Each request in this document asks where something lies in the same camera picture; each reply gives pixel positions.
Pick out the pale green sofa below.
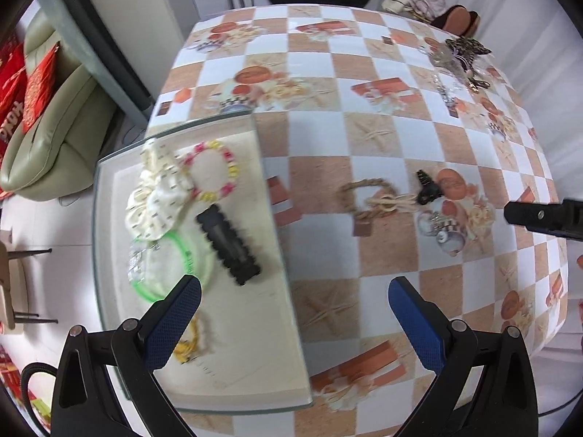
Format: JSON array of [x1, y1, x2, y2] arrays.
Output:
[[0, 9, 117, 201]]

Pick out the black cable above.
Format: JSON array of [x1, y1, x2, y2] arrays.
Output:
[[18, 362, 58, 424]]

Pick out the clear hair claw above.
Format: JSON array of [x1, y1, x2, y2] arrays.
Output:
[[428, 48, 456, 71]]

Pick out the shallow grey cardboard tray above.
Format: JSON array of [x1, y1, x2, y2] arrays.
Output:
[[92, 110, 315, 415]]

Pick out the yellow hair tie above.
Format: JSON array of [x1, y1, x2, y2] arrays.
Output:
[[173, 314, 203, 365]]

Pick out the white cabinet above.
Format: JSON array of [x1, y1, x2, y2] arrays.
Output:
[[73, 0, 201, 101]]

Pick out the braided brown bracelet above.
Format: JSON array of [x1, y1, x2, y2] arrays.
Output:
[[339, 178, 417, 221]]

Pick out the brown slippers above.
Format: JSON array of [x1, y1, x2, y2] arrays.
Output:
[[430, 4, 480, 37]]

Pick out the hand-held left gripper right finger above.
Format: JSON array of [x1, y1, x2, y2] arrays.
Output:
[[387, 276, 538, 437]]

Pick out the white curtain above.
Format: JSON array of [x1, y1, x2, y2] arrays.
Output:
[[455, 0, 583, 201]]

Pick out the small black hair claw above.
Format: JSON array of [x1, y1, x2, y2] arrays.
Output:
[[415, 169, 442, 205]]

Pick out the colourful beaded bracelet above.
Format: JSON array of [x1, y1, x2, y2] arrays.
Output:
[[182, 141, 240, 202]]

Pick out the silver chain with clasp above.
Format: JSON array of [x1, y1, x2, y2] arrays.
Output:
[[435, 73, 461, 117]]

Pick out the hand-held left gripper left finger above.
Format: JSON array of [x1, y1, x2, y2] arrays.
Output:
[[51, 274, 203, 437]]

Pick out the small red cushion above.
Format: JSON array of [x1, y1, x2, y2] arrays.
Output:
[[23, 41, 62, 130]]

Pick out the wooden chair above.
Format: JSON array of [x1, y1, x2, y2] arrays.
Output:
[[0, 237, 58, 335]]

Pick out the checkered printed tablecloth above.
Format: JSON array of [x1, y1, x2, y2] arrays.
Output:
[[146, 4, 570, 437]]

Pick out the cream polka dot scrunchie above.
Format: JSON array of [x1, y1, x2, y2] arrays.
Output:
[[125, 139, 199, 242]]

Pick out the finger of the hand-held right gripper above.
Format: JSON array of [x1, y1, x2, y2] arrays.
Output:
[[504, 198, 583, 240]]

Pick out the green silicone bracelet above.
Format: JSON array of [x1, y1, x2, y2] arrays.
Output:
[[130, 231, 215, 302]]

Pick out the large red cushion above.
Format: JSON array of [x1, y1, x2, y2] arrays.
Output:
[[0, 32, 28, 160]]

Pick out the pale cloth on hanger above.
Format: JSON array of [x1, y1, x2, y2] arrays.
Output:
[[382, 0, 447, 21]]

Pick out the black snap hair clip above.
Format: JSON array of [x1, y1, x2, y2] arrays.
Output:
[[196, 204, 264, 287]]

